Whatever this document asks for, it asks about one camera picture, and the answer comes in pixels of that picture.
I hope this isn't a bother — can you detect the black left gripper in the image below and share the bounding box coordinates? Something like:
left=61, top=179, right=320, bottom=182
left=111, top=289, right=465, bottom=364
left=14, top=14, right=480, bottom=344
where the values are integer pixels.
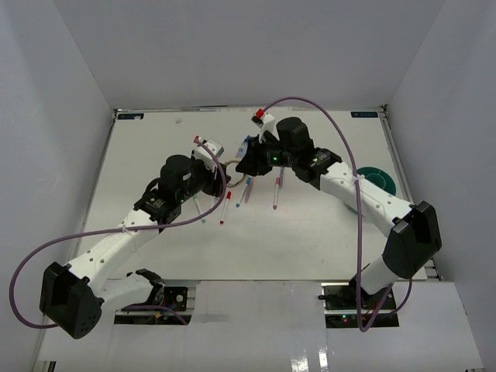
left=177, top=149, right=232, bottom=204

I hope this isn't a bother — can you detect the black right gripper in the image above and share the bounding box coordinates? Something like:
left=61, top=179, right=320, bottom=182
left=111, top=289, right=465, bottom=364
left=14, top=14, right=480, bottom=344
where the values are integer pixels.
left=236, top=133, right=297, bottom=177

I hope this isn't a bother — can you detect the green cap white marker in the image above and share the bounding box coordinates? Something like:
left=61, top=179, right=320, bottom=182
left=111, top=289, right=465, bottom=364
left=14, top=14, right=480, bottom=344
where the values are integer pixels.
left=193, top=195, right=206, bottom=224

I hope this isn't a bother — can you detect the red cap white marker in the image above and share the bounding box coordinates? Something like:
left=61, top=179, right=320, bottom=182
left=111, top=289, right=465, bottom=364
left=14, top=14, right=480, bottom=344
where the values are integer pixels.
left=219, top=191, right=232, bottom=225

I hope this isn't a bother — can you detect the blue cap white marker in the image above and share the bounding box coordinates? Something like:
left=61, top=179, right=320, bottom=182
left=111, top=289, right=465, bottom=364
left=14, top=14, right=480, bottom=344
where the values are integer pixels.
left=236, top=177, right=252, bottom=208

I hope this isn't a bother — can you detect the beige tape roll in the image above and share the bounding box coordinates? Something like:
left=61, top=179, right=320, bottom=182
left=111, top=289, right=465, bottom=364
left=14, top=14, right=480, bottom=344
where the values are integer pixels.
left=223, top=158, right=246, bottom=188

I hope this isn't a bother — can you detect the pink cap white marker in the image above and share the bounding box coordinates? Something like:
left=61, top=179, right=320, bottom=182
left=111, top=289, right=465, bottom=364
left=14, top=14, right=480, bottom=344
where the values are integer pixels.
left=272, top=177, right=281, bottom=210

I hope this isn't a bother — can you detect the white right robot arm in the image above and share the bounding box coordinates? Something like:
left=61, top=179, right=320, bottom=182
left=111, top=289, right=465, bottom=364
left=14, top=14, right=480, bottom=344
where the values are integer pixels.
left=236, top=112, right=442, bottom=309

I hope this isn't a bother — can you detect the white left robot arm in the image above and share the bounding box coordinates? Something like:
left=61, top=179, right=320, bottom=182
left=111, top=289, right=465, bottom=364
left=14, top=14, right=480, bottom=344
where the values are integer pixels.
left=40, top=153, right=222, bottom=339

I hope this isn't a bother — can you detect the clear blue spray bottle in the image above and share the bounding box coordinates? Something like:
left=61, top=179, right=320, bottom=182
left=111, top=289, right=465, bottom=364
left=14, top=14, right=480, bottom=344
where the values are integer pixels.
left=236, top=136, right=250, bottom=159

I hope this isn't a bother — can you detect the purple clear gel pen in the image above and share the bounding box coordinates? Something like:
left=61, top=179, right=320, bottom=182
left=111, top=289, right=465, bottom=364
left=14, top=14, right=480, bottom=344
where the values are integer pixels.
left=278, top=167, right=284, bottom=189

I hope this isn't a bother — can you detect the black XDOF label right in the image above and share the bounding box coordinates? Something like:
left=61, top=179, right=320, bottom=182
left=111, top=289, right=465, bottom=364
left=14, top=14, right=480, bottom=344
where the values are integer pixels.
left=350, top=111, right=378, bottom=119

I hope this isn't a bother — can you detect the black xdof label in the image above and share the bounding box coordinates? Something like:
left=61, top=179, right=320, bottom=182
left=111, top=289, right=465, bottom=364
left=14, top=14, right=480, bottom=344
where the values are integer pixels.
left=117, top=113, right=144, bottom=120
left=350, top=111, right=378, bottom=119

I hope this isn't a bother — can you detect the black XDOF label left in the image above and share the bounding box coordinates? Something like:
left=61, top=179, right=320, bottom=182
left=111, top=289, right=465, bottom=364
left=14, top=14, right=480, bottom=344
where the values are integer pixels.
left=117, top=113, right=144, bottom=120

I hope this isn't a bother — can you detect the teal round organizer container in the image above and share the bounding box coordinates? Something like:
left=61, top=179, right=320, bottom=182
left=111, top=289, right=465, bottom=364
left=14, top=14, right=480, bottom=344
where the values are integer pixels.
left=357, top=167, right=397, bottom=196

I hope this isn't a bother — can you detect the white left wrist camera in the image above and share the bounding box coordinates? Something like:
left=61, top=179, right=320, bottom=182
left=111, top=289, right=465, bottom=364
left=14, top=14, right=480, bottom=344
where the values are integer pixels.
left=192, top=136, right=224, bottom=173

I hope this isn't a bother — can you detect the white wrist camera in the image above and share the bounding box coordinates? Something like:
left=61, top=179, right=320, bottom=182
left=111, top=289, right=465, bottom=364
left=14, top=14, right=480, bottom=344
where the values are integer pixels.
left=251, top=108, right=275, bottom=143
left=192, top=136, right=224, bottom=173

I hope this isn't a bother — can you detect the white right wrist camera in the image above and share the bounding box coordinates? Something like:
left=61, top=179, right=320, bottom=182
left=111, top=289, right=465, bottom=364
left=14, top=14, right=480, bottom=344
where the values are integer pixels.
left=251, top=108, right=275, bottom=143

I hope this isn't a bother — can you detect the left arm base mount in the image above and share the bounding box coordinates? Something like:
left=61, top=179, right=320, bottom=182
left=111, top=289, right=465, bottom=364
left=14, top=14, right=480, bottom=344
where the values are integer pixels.
left=114, top=269, right=196, bottom=326

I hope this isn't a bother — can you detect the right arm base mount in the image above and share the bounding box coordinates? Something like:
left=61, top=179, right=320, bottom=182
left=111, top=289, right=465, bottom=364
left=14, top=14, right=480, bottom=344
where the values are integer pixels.
left=317, top=282, right=400, bottom=326

